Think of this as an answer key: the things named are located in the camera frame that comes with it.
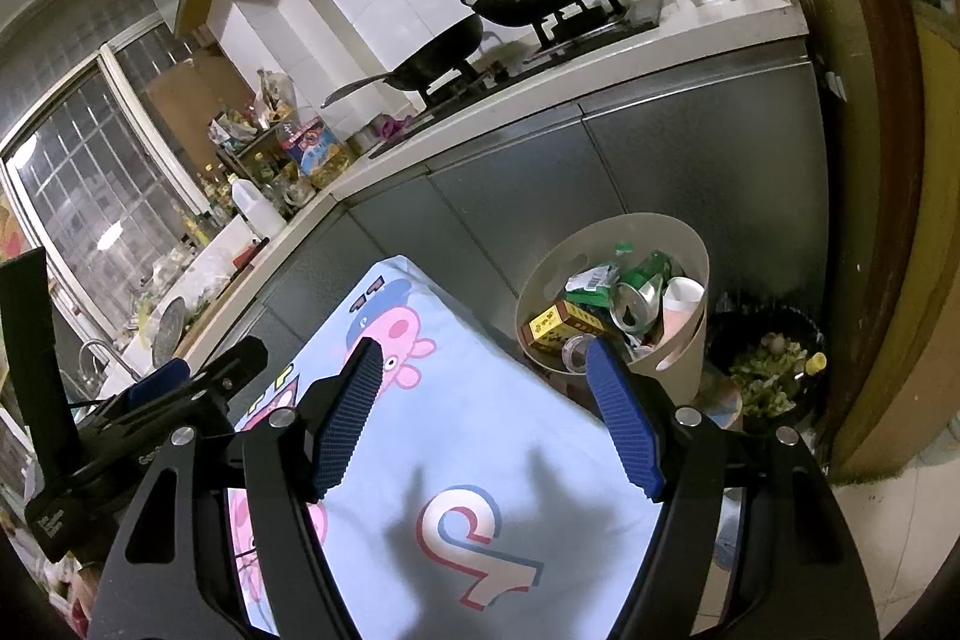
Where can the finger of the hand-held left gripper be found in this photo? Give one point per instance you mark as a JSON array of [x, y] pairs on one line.
[[232, 361], [157, 383]]

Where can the steel faucet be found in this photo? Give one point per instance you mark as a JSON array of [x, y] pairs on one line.
[[96, 356]]

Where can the tape roll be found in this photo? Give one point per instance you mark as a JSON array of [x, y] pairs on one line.
[[576, 353]]

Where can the gas stove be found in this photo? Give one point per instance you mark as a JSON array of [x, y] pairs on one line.
[[540, 48]]

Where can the crushed green can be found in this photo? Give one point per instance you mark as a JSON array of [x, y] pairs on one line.
[[630, 304]]

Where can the grey kitchen cabinets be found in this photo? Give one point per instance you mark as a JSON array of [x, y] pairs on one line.
[[675, 145]]

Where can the purple cloth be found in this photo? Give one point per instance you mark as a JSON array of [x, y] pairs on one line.
[[391, 126]]

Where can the printed blue blanket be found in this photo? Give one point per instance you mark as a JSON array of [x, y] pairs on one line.
[[480, 400]]

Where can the cooking oil bottle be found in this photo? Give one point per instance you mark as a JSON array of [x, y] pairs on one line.
[[319, 153]]

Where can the yellow red box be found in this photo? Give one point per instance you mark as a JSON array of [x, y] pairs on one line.
[[559, 323]]

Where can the row of sauce bottles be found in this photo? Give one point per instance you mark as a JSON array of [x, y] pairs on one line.
[[214, 201]]

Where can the brown wooden door frame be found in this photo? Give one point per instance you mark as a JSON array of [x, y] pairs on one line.
[[877, 160]]

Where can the barred window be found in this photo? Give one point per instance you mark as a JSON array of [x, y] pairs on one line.
[[90, 183]]

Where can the pink paper cup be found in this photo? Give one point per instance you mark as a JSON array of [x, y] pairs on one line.
[[684, 301]]

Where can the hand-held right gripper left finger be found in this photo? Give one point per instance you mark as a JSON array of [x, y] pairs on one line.
[[349, 422]]

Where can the beige plastic bin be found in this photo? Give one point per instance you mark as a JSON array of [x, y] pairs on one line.
[[675, 242]]

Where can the round steel lid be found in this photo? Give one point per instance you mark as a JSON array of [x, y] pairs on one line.
[[169, 331]]

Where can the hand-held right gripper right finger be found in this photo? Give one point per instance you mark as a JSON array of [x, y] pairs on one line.
[[622, 422]]

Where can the pile of food bags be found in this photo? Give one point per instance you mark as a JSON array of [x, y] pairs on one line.
[[255, 115]]

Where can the black frying pan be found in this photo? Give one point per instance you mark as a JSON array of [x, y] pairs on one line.
[[442, 57]]

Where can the white plastic jug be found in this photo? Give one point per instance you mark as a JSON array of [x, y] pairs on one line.
[[255, 209]]

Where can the black bin with vegetable scraps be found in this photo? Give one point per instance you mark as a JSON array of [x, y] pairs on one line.
[[765, 374]]

